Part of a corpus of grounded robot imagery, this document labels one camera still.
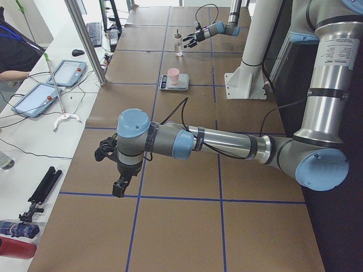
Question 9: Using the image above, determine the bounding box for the folded dark blue umbrella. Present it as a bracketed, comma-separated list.
[1, 220, 40, 239]

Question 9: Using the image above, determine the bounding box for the near teach pendant tablet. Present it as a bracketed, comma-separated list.
[11, 83, 57, 118]

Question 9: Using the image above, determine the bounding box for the black folded tripod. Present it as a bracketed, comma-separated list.
[19, 166, 62, 223]

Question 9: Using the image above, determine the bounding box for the black keyboard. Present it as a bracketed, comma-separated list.
[86, 22, 103, 48]

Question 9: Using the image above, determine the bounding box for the reacher grabber stick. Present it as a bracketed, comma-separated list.
[44, 53, 82, 132]

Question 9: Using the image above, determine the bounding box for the pink plastic cup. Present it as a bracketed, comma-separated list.
[167, 67, 180, 85]

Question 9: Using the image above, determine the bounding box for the far teach pendant tablet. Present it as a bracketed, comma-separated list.
[54, 59, 87, 87]

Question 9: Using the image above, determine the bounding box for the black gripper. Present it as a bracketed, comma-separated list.
[112, 161, 142, 197]
[183, 28, 209, 48]

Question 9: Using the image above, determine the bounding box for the teach pendant tablet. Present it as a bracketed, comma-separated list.
[11, 83, 57, 118]
[54, 59, 87, 87]

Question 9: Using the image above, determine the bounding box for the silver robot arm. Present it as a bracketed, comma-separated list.
[182, 0, 242, 48]
[95, 1, 362, 197]

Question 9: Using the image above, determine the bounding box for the grey digital kitchen scale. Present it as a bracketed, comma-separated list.
[159, 73, 189, 92]

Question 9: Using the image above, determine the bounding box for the black camera cable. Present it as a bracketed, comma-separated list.
[143, 95, 310, 162]
[194, 3, 220, 29]

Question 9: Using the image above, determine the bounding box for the person forearm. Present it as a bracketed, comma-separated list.
[0, 70, 30, 82]

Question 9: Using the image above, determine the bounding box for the clear glass sauce bottle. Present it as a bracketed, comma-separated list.
[174, 29, 183, 57]

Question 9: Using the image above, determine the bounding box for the black computer mouse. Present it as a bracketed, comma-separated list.
[71, 49, 85, 57]

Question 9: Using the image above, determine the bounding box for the aluminium frame post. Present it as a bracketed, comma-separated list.
[64, 0, 107, 86]

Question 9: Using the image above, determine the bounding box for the red metal bottle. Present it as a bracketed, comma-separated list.
[1, 237, 37, 260]

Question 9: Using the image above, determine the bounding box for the white pillar with base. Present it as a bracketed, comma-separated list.
[225, 0, 282, 100]

